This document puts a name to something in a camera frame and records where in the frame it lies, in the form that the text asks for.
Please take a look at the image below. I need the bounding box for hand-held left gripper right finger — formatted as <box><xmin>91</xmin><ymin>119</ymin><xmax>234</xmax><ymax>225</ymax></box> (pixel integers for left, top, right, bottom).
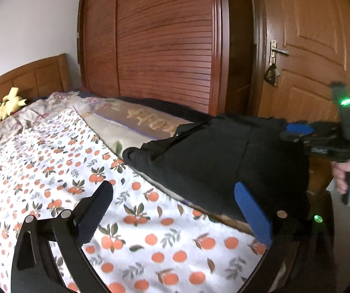
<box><xmin>234</xmin><ymin>181</ymin><xmax>337</xmax><ymax>293</ymax></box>

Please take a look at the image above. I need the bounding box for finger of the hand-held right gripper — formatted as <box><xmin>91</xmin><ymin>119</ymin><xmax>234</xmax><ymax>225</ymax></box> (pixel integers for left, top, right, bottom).
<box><xmin>280</xmin><ymin>131</ymin><xmax>308</xmax><ymax>143</ymax></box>
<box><xmin>286</xmin><ymin>123</ymin><xmax>316</xmax><ymax>138</ymax></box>

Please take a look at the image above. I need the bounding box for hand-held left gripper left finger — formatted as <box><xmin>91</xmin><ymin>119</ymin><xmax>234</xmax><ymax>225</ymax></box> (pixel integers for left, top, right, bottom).
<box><xmin>10</xmin><ymin>181</ymin><xmax>114</xmax><ymax>293</ymax></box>

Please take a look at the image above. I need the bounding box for black double-breasted coat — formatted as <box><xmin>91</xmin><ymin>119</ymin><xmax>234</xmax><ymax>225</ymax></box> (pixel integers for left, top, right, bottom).
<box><xmin>122</xmin><ymin>114</ymin><xmax>313</xmax><ymax>224</ymax></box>

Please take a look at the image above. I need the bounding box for orange print bed sheet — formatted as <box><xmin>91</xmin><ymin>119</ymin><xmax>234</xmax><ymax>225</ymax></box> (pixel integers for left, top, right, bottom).
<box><xmin>0</xmin><ymin>105</ymin><xmax>267</xmax><ymax>293</ymax></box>

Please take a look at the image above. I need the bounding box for dark hanging key pouch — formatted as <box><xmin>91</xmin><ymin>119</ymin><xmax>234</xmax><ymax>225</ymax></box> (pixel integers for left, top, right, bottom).
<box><xmin>264</xmin><ymin>64</ymin><xmax>281</xmax><ymax>87</ymax></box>

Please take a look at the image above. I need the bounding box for wooden door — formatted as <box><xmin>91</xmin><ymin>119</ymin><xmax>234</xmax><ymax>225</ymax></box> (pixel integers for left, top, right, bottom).
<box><xmin>251</xmin><ymin>0</ymin><xmax>350</xmax><ymax>129</ymax></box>

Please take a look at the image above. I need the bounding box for floral quilt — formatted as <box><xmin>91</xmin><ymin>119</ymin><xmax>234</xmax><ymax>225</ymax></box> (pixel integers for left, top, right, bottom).
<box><xmin>0</xmin><ymin>92</ymin><xmax>200</xmax><ymax>160</ymax></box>

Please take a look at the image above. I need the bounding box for yellow plush toy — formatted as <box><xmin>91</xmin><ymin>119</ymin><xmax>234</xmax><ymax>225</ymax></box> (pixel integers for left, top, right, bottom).
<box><xmin>0</xmin><ymin>87</ymin><xmax>28</xmax><ymax>124</ymax></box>

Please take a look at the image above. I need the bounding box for wooden bed headboard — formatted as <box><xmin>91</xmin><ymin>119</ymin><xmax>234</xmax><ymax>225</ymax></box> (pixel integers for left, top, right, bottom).
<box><xmin>0</xmin><ymin>53</ymin><xmax>72</xmax><ymax>126</ymax></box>

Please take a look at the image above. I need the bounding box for wooden slatted wardrobe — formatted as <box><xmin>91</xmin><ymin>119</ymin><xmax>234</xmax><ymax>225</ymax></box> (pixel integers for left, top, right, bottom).
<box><xmin>76</xmin><ymin>0</ymin><xmax>256</xmax><ymax>117</ymax></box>

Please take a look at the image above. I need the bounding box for metal door handle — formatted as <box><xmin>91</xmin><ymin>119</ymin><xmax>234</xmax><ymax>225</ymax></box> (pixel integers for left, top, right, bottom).
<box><xmin>269</xmin><ymin>40</ymin><xmax>289</xmax><ymax>65</ymax></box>

